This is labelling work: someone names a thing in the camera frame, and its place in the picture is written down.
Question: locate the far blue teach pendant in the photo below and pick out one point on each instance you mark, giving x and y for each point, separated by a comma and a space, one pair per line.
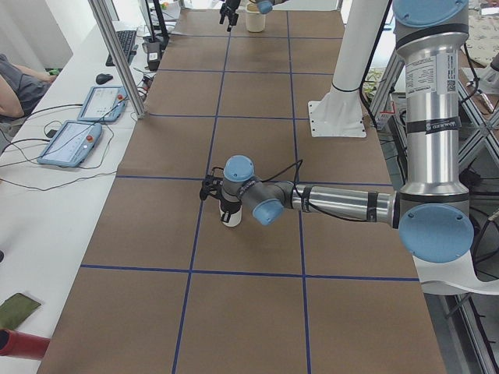
103, 104

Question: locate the aluminium frame post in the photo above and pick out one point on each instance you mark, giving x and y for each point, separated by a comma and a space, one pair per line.
105, 24

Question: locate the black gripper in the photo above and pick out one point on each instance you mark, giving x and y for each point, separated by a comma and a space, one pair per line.
228, 205
231, 5

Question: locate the black power adapter box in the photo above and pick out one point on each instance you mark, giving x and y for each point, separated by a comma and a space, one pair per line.
153, 52

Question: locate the black keyboard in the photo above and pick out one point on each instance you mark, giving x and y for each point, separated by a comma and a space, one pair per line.
127, 40

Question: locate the red cylinder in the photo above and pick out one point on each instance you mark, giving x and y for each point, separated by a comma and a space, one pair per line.
23, 345

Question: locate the white curved paper sheet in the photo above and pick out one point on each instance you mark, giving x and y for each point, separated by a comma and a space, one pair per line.
452, 278

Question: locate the white pedestal column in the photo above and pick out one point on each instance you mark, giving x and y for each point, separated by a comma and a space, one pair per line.
340, 113

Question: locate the blue teach pendant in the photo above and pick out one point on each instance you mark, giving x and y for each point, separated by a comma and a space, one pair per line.
71, 144
103, 104

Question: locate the white cup with handle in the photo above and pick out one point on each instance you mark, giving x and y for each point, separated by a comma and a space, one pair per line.
231, 214

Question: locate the seated person grey shirt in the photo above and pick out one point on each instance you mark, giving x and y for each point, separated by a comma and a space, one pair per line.
21, 89

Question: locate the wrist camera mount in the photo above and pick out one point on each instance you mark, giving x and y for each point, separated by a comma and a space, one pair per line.
211, 187

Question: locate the near blue teach pendant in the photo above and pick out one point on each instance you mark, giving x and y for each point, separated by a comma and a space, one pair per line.
71, 144

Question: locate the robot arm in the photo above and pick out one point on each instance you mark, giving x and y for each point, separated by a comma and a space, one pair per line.
265, 6
431, 209

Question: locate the black computer mouse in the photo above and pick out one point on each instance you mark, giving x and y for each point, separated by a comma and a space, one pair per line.
103, 78

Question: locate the green cloth pouch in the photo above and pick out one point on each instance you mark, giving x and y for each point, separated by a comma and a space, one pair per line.
16, 309

